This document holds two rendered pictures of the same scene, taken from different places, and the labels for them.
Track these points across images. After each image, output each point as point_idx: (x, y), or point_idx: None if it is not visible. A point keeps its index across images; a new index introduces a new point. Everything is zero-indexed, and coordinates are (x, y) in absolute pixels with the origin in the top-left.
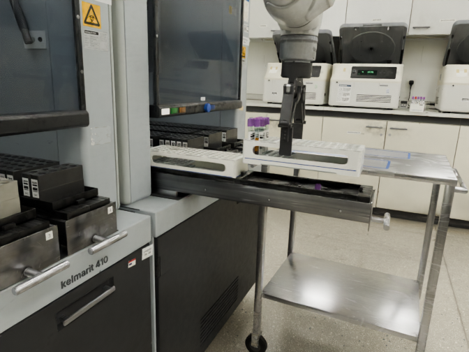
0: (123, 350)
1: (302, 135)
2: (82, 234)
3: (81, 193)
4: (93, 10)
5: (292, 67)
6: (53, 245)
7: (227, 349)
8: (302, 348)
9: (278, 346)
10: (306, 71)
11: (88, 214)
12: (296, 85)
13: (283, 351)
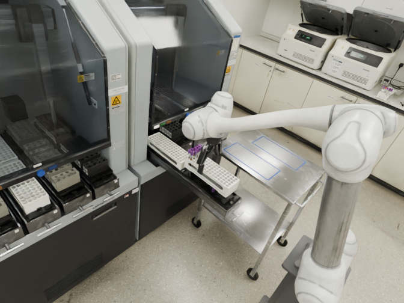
0: (120, 223)
1: (216, 160)
2: (101, 192)
3: (104, 174)
4: (117, 97)
5: (208, 139)
6: (89, 197)
7: (183, 219)
8: (219, 231)
9: (208, 225)
10: (216, 142)
11: (105, 185)
12: (209, 146)
13: (209, 229)
